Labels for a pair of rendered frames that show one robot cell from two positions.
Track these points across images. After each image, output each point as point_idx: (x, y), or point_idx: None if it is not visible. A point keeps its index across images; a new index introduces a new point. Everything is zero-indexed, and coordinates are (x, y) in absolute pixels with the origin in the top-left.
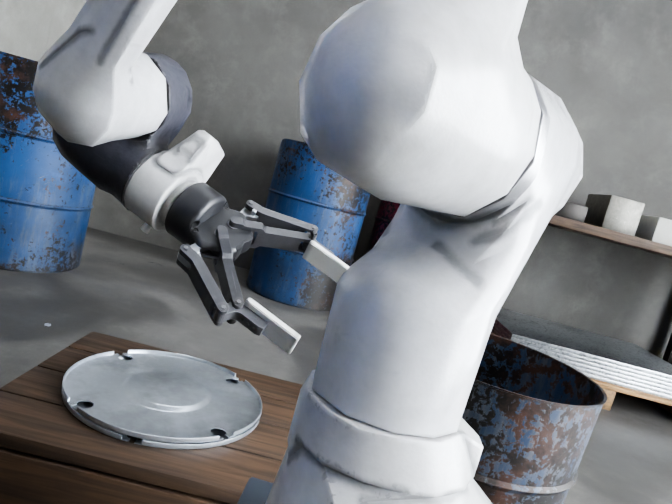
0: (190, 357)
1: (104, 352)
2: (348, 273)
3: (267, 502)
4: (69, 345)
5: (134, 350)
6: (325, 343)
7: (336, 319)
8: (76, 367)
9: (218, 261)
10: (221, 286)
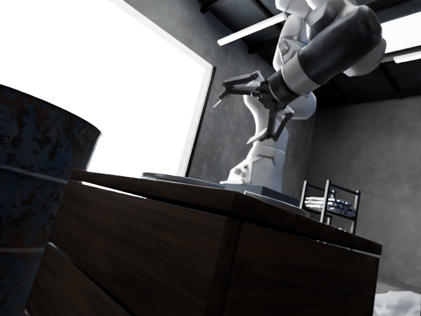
0: (156, 173)
1: (258, 194)
2: (285, 128)
3: (279, 180)
4: (292, 211)
5: (217, 184)
6: (286, 143)
7: (287, 138)
8: (293, 210)
9: (275, 112)
10: (272, 123)
